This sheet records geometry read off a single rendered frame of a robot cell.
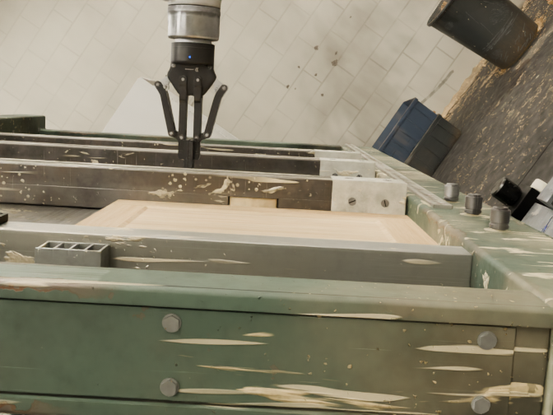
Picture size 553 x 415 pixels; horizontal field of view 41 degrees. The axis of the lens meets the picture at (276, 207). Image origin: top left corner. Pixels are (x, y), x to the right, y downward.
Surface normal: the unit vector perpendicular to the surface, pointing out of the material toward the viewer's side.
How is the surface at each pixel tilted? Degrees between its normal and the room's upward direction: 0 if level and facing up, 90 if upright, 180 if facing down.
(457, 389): 90
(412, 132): 90
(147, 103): 90
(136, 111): 90
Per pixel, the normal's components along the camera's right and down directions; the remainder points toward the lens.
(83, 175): -0.01, 0.14
